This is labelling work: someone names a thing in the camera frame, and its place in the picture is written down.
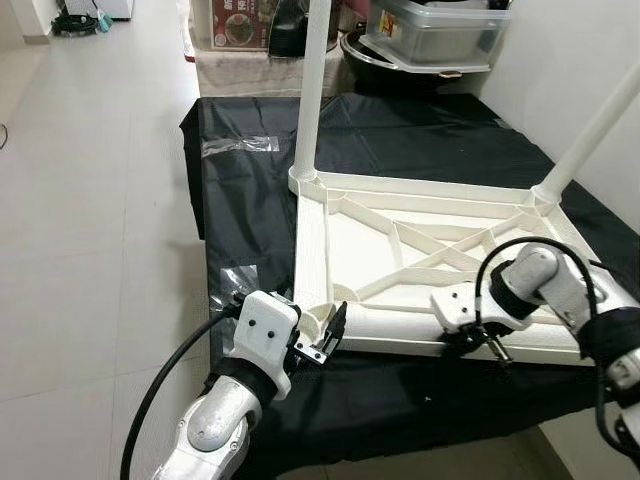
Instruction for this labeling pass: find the clear tape patch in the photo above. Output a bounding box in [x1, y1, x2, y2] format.
[218, 265, 263, 301]
[200, 135, 279, 156]

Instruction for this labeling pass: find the white appliance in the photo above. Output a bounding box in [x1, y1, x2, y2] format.
[95, 0, 136, 21]

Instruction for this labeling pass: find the red framed poster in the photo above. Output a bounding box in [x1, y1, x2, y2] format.
[212, 0, 271, 51]

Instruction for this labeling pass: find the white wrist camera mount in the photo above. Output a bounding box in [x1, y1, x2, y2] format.
[430, 282, 531, 336]
[228, 290, 301, 401]

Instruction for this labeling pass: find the black tablecloth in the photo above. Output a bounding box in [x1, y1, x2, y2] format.
[180, 93, 640, 480]

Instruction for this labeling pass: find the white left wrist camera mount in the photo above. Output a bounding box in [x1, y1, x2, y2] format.
[228, 290, 301, 401]

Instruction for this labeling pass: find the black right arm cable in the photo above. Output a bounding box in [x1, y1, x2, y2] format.
[475, 235, 640, 471]

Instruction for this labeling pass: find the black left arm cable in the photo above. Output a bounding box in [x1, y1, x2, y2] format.
[120, 305, 241, 480]

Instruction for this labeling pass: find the white plastic table top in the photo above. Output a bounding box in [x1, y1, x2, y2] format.
[290, 165, 640, 366]

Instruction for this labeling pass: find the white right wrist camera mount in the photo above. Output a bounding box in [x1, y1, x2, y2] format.
[430, 282, 531, 336]

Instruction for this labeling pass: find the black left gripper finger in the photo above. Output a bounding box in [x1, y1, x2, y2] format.
[318, 300, 349, 353]

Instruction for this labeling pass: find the large black bowl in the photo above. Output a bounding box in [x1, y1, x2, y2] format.
[340, 25, 496, 86]

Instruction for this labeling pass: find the glossy black bag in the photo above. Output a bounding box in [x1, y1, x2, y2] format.
[265, 0, 311, 56]

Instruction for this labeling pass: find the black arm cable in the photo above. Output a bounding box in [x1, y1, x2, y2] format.
[120, 305, 241, 480]
[475, 235, 640, 471]

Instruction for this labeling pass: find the small black floor appliance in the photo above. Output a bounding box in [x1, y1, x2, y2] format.
[52, 10, 101, 36]

